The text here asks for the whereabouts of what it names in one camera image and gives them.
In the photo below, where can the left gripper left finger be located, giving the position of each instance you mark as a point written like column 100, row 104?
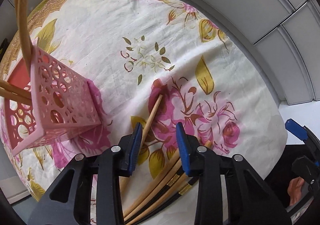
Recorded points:
column 68, row 199

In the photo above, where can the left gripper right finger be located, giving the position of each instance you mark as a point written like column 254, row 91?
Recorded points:
column 250, row 200

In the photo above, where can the light wooden chopstick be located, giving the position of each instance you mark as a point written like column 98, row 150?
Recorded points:
column 21, row 9

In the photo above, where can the black chopstick gold band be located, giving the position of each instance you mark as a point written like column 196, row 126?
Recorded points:
column 179, row 188

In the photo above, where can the person's right hand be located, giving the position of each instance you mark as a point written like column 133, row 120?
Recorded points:
column 295, row 190

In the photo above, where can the wooden chopstick pile piece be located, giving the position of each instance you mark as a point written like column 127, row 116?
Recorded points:
column 165, row 179

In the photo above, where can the pink perforated utensil holder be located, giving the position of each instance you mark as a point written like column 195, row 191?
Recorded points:
column 62, row 106

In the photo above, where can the wooden chopstick in holder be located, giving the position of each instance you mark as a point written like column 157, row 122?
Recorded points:
column 14, row 93

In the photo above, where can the floral tablecloth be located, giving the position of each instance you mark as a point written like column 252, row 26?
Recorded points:
column 132, row 51

